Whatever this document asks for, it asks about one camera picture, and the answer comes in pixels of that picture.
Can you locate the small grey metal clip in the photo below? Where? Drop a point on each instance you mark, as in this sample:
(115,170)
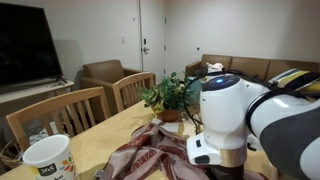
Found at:
(98,173)

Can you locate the brown sofa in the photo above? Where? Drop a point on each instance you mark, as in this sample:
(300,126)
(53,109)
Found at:
(246,65)

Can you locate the white television stand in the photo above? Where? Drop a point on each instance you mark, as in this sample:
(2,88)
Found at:
(33,91)

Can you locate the white printed paper cup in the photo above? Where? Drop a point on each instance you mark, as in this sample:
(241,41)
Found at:
(50,160)

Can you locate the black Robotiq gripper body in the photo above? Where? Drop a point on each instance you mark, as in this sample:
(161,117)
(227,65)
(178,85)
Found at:
(225,173)

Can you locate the striped yellow cushion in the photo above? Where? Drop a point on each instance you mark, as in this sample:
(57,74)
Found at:
(290,78)

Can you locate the white paper sheet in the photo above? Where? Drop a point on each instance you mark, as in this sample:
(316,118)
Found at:
(170,126)

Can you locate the white room door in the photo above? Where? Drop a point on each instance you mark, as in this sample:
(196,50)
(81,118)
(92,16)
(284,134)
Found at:
(153,20)

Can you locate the wicker basket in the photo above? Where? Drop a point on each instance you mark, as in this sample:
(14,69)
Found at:
(10,156)

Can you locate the dark bag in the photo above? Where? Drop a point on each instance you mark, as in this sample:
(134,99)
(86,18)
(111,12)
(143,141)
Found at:
(200,74)

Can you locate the red patterned kitchen cloth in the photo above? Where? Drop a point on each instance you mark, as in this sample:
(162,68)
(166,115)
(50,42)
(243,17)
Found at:
(153,153)

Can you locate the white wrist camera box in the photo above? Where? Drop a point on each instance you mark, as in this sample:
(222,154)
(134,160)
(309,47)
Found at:
(203,150)

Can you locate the white pink crumpled item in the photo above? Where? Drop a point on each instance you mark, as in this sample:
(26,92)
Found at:
(215,65)

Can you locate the brown upholstered armchair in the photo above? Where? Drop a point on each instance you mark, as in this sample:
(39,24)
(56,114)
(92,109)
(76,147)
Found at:
(103,71)

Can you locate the small dark wall fixture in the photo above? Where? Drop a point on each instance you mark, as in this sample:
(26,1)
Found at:
(198,48)

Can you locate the teal plastic watering can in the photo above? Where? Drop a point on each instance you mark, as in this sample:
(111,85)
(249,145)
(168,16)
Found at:
(195,91)

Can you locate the light wooden slat chair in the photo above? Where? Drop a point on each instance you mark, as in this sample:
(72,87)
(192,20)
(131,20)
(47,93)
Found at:
(133,91)
(56,103)

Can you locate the black flat screen television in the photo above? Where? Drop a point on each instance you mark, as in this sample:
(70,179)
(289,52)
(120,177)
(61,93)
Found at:
(26,43)

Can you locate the green potted plant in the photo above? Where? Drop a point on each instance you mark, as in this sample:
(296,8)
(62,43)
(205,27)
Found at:
(166,95)

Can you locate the white wall light switch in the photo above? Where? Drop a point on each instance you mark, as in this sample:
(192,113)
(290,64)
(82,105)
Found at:
(123,39)

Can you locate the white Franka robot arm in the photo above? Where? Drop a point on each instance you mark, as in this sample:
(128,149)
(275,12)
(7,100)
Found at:
(226,113)

